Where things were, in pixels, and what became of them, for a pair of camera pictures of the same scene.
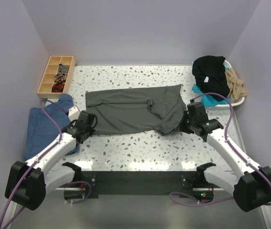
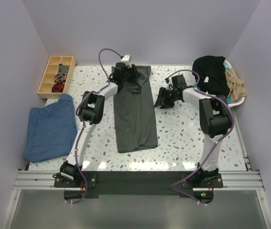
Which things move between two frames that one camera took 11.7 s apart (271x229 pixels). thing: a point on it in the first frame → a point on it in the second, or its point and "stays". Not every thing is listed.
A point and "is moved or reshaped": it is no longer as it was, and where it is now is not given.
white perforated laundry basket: [236, 102] stays
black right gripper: [182, 127] → [164, 104]
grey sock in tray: [63, 68] stays
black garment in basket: [210, 76] stays
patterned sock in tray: [60, 76] stays
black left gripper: [91, 130] → [134, 73]
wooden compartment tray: [57, 78] stays
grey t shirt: [157, 109] is moved or reshaped
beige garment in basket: [236, 90] stays
